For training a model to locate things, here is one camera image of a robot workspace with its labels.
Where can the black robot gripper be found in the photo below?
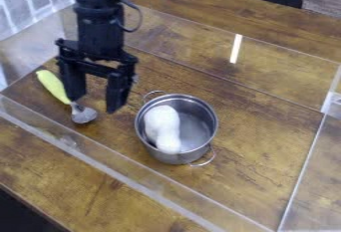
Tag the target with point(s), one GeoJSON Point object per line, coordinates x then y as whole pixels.
{"type": "Point", "coordinates": [98, 54]}

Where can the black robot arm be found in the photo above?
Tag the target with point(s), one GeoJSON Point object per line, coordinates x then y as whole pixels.
{"type": "Point", "coordinates": [97, 54]}

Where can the white cloth in pot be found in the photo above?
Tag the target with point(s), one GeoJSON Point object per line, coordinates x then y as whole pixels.
{"type": "Point", "coordinates": [162, 129]}

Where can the stainless steel pot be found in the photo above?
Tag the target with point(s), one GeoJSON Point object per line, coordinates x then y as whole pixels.
{"type": "Point", "coordinates": [198, 126]}

